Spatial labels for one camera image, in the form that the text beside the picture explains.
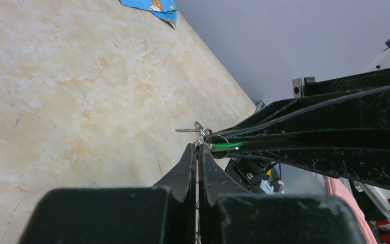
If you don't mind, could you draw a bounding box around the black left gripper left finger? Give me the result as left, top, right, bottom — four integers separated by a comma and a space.
19, 144, 197, 243

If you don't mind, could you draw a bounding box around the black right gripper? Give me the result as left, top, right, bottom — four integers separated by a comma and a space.
217, 68, 390, 190

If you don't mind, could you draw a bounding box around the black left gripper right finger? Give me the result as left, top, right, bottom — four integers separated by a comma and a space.
198, 145, 366, 243

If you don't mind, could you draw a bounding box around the green key tag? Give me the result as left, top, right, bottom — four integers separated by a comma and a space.
210, 142, 244, 150

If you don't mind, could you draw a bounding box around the large metal keyring red grip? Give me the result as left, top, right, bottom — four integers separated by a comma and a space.
197, 129, 232, 243

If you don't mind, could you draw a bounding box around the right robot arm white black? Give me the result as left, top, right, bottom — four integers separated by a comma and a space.
209, 39, 390, 190

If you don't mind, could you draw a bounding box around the blue cartoon print cloth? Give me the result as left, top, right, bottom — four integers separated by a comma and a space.
119, 0, 177, 30

